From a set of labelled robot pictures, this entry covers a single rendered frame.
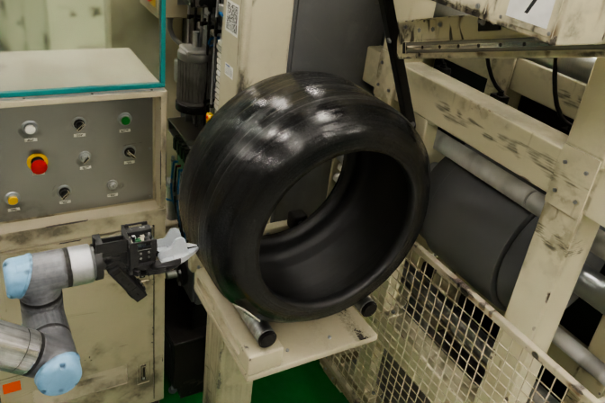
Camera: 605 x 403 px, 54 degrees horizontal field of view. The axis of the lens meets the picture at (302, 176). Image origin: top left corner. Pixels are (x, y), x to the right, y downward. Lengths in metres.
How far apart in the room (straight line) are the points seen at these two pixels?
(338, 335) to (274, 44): 0.74
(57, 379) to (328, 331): 0.71
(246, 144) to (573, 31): 0.60
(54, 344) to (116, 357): 1.00
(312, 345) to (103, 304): 0.73
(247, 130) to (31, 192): 0.77
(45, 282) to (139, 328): 0.93
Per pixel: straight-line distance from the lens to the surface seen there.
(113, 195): 1.80
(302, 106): 1.16
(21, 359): 1.11
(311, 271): 1.57
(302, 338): 1.54
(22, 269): 1.17
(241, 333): 1.44
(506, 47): 1.29
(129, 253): 1.19
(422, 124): 1.76
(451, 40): 1.40
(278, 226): 1.67
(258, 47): 1.43
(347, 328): 1.59
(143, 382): 2.25
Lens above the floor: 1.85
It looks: 28 degrees down
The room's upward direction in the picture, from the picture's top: 8 degrees clockwise
